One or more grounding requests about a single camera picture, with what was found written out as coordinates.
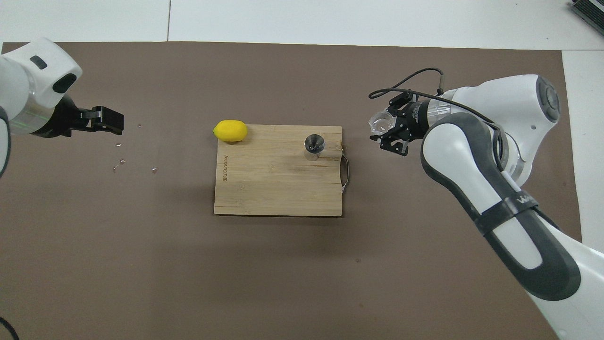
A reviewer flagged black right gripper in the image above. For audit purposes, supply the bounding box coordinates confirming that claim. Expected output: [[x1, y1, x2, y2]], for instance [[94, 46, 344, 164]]
[[369, 91, 433, 157]]

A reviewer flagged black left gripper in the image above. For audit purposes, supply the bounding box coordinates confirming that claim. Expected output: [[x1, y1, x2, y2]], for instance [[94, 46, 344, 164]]
[[31, 96, 125, 139]]

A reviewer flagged small clear glass cup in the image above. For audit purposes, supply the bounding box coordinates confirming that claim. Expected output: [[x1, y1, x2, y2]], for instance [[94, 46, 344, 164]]
[[368, 110, 396, 136]]

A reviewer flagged steel double jigger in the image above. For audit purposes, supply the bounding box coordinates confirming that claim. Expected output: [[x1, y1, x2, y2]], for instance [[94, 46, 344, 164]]
[[303, 134, 326, 162]]

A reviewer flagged yellow lemon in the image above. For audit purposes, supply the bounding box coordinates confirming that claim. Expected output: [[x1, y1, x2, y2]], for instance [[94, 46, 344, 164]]
[[213, 120, 248, 143]]

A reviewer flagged brown table mat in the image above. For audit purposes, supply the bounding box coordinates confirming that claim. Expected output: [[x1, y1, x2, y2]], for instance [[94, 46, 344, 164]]
[[0, 42, 594, 340]]

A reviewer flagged grey ribbed device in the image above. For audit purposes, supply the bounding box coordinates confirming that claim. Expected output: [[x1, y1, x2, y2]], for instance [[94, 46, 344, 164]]
[[568, 0, 604, 29]]

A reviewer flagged bamboo cutting board with handle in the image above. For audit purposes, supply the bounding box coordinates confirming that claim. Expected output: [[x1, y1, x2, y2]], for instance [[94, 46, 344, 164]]
[[214, 125, 350, 218]]

